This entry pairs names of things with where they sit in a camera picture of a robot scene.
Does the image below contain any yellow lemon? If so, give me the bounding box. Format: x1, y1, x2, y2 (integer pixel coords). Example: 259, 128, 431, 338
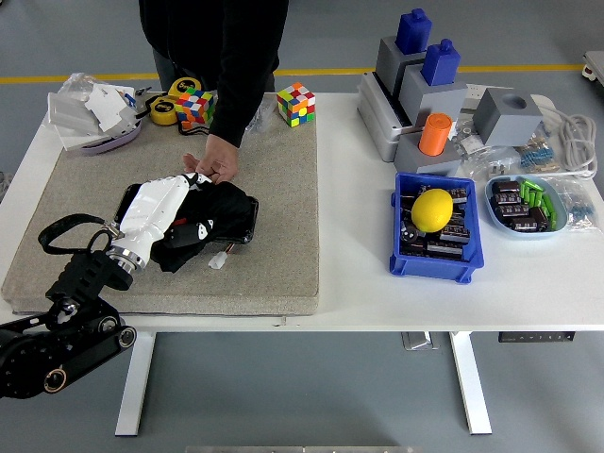
411, 187, 455, 234

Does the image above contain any person's left hand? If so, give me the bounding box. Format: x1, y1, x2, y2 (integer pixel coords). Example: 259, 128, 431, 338
182, 133, 240, 185

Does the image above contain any clear bag of screws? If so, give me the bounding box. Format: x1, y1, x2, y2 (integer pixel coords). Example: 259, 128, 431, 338
244, 101, 277, 136

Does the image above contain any orange cylinder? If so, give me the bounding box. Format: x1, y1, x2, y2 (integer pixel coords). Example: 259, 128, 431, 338
417, 111, 454, 158

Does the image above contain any colourful puzzle cube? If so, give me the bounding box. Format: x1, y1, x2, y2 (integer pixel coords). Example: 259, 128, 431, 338
276, 82, 317, 128
175, 87, 216, 131

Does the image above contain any clear crumpled plastic bag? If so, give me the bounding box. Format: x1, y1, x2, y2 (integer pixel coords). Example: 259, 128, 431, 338
56, 72, 114, 103

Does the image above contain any white plastic box lid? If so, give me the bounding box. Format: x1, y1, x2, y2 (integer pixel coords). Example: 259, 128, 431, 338
46, 91, 102, 138

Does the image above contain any grey block holder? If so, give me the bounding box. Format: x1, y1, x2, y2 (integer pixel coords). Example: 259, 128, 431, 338
394, 133, 465, 178
375, 36, 429, 100
399, 65, 470, 128

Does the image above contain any white wire connector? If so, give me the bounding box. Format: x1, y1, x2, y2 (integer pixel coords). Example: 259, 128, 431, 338
208, 243, 240, 271

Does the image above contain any small bag of white parts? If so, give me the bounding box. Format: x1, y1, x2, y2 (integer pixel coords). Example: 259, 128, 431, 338
452, 120, 487, 155

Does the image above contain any person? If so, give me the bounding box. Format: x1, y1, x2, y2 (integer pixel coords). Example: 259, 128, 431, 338
138, 0, 291, 187

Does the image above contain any black table height controller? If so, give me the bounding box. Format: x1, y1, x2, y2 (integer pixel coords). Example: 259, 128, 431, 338
498, 332, 577, 344

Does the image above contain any white cart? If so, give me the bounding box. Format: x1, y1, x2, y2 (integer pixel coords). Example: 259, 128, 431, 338
580, 50, 604, 89

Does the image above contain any light grey case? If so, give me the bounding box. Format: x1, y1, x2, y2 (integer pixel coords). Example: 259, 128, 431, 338
356, 71, 415, 164

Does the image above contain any grey metal bracket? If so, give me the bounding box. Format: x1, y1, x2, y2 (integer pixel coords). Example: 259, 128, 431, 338
400, 332, 440, 351

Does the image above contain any grey block with round hole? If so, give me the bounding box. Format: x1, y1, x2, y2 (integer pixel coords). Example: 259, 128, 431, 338
472, 87, 545, 148

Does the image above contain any blue plastic bottle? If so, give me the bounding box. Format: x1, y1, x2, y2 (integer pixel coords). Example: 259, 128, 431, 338
394, 8, 433, 55
420, 39, 461, 88

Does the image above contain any clear bag of metal parts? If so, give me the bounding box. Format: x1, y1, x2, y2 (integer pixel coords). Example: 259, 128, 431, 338
460, 145, 523, 180

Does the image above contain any black rag with white marks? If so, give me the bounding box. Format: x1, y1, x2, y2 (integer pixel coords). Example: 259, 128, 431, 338
150, 180, 254, 274

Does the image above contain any white power strip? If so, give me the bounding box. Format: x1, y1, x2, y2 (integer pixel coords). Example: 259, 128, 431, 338
463, 83, 492, 112

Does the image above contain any black panel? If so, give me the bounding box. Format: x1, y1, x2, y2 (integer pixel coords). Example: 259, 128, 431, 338
114, 182, 260, 245

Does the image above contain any blue plastic bin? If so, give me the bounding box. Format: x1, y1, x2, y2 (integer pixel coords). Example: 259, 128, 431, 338
389, 172, 486, 285

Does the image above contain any grey-brown mat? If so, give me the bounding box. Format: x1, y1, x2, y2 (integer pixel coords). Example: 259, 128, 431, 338
1, 120, 322, 317

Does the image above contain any yellow tape measure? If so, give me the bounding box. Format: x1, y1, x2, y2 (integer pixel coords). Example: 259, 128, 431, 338
168, 76, 204, 100
149, 93, 179, 126

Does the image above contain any light blue dish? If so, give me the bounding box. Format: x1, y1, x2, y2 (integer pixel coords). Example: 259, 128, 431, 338
484, 175, 569, 242

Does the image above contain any white power cord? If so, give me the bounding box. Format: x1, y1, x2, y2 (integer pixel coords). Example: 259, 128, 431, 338
537, 101, 600, 179

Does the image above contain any purple tray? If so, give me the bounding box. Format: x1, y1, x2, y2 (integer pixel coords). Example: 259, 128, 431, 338
79, 120, 143, 155

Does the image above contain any white table leg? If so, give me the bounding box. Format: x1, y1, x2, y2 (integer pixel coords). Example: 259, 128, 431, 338
114, 331, 157, 438
448, 331, 494, 436

